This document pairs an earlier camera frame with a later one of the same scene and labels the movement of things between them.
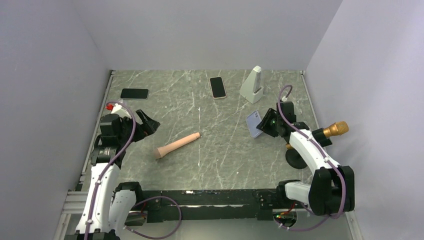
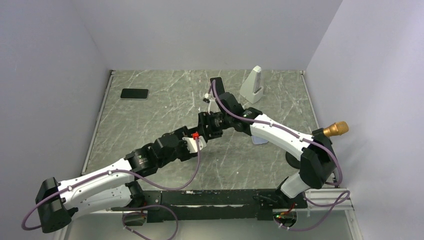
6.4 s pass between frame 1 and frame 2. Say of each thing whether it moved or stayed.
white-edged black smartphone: stayed
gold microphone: stayed
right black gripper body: moved
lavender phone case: moved
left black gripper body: moved
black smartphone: stayed
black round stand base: stayed
